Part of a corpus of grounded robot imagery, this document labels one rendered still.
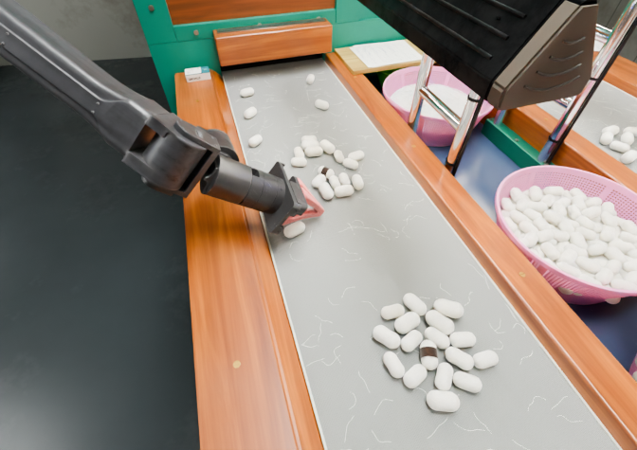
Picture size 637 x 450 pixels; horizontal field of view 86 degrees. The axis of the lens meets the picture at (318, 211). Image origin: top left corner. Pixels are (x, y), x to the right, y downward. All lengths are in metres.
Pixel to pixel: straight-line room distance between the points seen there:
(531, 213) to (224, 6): 0.83
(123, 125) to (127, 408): 1.03
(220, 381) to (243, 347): 0.04
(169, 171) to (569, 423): 0.53
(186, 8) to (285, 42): 0.25
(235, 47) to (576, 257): 0.83
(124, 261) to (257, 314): 1.22
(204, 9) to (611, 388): 1.02
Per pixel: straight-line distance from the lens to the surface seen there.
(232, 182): 0.46
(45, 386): 1.50
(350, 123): 0.81
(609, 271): 0.67
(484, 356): 0.49
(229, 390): 0.44
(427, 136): 0.86
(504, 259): 0.57
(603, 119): 1.06
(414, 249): 0.56
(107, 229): 1.80
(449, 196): 0.63
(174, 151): 0.42
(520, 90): 0.30
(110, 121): 0.45
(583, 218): 0.74
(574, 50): 0.31
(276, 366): 0.44
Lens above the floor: 1.18
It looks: 47 degrees down
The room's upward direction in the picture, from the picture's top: straight up
